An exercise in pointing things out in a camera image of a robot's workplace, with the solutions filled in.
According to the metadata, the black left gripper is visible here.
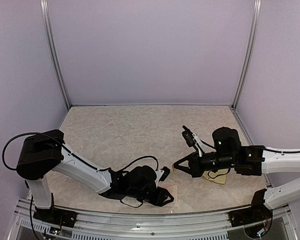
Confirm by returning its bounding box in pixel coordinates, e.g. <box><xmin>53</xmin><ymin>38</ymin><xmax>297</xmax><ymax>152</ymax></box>
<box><xmin>127</xmin><ymin>186</ymin><xmax>175</xmax><ymax>208</ymax></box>

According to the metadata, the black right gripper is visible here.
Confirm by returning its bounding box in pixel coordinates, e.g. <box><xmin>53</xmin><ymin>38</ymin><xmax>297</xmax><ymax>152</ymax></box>
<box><xmin>173</xmin><ymin>150</ymin><xmax>237</xmax><ymax>179</ymax></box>

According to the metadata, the round sticker sheet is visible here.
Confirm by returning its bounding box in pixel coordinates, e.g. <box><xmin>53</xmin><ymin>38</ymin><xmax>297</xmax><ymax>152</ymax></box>
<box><xmin>202</xmin><ymin>169</ymin><xmax>228</xmax><ymax>185</ymax></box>

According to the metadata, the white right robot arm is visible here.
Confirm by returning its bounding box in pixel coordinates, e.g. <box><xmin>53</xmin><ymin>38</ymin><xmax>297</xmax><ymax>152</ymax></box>
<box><xmin>173</xmin><ymin>126</ymin><xmax>300</xmax><ymax>222</ymax></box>

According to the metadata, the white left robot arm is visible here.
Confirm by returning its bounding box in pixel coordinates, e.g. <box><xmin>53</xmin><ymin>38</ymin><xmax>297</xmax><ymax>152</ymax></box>
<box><xmin>16</xmin><ymin>129</ymin><xmax>174</xmax><ymax>223</ymax></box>

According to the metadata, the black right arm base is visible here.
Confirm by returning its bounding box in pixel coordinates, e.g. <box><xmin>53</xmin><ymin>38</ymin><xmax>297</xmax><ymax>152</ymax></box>
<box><xmin>228</xmin><ymin>188</ymin><xmax>273</xmax><ymax>227</ymax></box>

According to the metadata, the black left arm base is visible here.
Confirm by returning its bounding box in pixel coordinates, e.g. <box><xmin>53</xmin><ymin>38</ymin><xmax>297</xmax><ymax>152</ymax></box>
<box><xmin>33</xmin><ymin>193</ymin><xmax>78</xmax><ymax>228</ymax></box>

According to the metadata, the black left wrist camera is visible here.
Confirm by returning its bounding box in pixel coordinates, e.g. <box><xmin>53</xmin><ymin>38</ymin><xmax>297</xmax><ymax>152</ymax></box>
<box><xmin>156</xmin><ymin>166</ymin><xmax>171</xmax><ymax>182</ymax></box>

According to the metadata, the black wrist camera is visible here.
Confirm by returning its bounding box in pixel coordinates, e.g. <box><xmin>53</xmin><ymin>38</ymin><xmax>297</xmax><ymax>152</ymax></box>
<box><xmin>181</xmin><ymin>125</ymin><xmax>204</xmax><ymax>157</ymax></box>
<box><xmin>156</xmin><ymin>166</ymin><xmax>171</xmax><ymax>182</ymax></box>

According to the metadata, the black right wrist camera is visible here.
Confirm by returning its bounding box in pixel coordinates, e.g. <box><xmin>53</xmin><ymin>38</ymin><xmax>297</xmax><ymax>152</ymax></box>
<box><xmin>181</xmin><ymin>125</ymin><xmax>204</xmax><ymax>157</ymax></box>

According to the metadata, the aluminium front table rail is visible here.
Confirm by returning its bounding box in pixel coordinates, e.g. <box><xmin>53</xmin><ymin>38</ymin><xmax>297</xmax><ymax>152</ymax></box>
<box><xmin>13</xmin><ymin>197</ymin><xmax>297</xmax><ymax>240</ymax></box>

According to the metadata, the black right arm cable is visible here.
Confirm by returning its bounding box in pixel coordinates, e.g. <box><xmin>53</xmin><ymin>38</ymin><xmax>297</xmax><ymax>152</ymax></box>
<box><xmin>181</xmin><ymin>124</ymin><xmax>300</xmax><ymax>180</ymax></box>

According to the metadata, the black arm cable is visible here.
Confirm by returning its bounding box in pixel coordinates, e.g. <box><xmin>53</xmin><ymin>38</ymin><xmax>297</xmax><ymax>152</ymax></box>
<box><xmin>181</xmin><ymin>124</ymin><xmax>300</xmax><ymax>180</ymax></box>
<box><xmin>2</xmin><ymin>132</ymin><xmax>160</xmax><ymax>208</ymax></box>

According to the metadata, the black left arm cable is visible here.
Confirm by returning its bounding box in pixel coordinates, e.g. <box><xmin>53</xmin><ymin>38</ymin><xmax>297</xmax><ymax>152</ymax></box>
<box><xmin>2</xmin><ymin>132</ymin><xmax>160</xmax><ymax>208</ymax></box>

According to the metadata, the aluminium right corner post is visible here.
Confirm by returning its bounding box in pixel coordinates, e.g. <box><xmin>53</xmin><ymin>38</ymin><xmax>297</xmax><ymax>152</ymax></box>
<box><xmin>231</xmin><ymin>0</ymin><xmax>262</xmax><ymax>112</ymax></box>

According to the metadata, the aluminium corner post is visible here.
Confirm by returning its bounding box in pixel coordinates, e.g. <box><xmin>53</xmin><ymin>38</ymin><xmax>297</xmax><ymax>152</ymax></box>
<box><xmin>39</xmin><ymin>0</ymin><xmax>72</xmax><ymax>111</ymax></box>
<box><xmin>231</xmin><ymin>0</ymin><xmax>262</xmax><ymax>112</ymax></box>

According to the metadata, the aluminium left corner post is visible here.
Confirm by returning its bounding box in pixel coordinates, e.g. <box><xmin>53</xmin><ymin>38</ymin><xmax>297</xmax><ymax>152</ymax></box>
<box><xmin>39</xmin><ymin>0</ymin><xmax>72</xmax><ymax>111</ymax></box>

